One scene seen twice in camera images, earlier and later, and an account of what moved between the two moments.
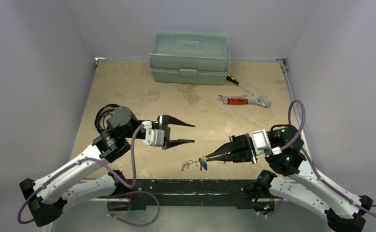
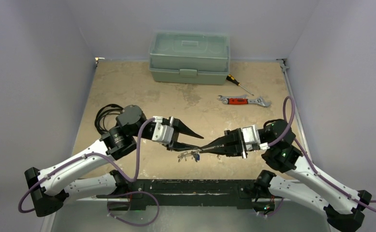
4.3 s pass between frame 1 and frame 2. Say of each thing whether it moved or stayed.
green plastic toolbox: stayed
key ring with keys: moved
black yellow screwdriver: stayed
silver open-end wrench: stayed
